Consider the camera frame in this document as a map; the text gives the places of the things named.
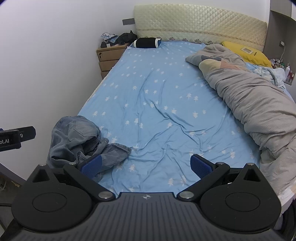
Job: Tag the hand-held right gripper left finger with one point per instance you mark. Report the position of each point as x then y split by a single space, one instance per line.
92 165

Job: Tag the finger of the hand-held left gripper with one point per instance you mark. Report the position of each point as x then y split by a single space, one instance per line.
29 134

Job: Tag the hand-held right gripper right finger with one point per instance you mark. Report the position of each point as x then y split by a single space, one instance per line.
198 165

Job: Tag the blue denim jeans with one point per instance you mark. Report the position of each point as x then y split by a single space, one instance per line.
74 134

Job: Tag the grey quilt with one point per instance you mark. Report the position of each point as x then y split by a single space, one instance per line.
254 104

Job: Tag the wooden nightstand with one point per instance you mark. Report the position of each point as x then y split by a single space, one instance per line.
108 58

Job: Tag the light blue blanket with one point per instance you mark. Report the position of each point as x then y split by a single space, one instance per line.
275 74

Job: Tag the yellow pillow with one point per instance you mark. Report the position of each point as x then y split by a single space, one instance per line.
261 58

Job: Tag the blue and white printed packets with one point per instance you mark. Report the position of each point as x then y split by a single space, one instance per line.
108 37

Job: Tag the row of small bottles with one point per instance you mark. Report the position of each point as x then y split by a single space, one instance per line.
288 70

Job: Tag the black cloth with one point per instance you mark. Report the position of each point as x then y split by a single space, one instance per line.
126 38

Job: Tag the black bolster pillow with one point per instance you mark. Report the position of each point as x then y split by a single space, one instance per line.
146 42

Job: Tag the cream quilted headboard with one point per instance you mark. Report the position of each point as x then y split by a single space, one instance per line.
196 23

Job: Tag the grey wall plate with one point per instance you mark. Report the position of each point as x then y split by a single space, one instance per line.
128 21

